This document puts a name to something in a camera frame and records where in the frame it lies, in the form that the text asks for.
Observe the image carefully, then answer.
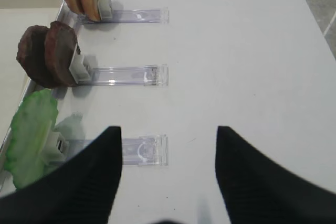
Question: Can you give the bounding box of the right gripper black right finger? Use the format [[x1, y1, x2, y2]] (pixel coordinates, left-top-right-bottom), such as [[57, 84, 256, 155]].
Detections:
[[215, 126, 335, 223]]

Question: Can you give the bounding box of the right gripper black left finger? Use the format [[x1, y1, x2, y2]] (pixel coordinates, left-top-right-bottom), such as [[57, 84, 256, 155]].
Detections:
[[1, 126, 122, 223]]

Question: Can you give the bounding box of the green lettuce leaf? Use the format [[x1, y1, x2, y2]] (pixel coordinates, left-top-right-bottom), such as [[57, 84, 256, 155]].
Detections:
[[4, 88, 85, 189]]

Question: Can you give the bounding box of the outer brown meat patty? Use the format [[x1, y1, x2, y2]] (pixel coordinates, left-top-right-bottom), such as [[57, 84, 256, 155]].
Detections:
[[16, 25, 59, 89]]

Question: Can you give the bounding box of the brown meat patty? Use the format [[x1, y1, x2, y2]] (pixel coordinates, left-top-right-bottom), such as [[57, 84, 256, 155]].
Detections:
[[16, 25, 59, 89], [45, 21, 80, 87]]

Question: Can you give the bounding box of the inner brown meat patty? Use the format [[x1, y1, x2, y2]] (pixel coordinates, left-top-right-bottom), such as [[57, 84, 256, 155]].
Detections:
[[45, 21, 80, 87]]

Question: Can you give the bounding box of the white metal tray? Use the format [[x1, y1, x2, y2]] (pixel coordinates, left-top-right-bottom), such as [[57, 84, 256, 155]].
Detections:
[[0, 0, 69, 190]]

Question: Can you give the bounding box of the clear lettuce holder rail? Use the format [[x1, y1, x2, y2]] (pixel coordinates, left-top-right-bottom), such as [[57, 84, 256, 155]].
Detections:
[[50, 135, 169, 166]]

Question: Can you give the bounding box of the clear patty holder rail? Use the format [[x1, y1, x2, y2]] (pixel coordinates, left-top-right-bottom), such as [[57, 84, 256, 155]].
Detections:
[[69, 55, 169, 86]]

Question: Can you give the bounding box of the clear bread holder rail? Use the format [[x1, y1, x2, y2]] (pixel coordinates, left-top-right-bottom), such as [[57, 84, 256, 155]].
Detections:
[[77, 0, 170, 24]]

